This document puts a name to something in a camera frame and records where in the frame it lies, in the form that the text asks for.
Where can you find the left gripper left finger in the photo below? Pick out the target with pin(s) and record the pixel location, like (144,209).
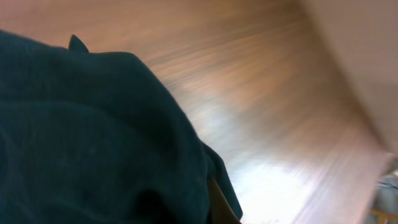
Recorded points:
(75,44)

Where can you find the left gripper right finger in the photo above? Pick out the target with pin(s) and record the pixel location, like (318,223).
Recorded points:
(220,211)

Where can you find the black shorts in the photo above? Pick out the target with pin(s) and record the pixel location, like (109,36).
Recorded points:
(96,138)

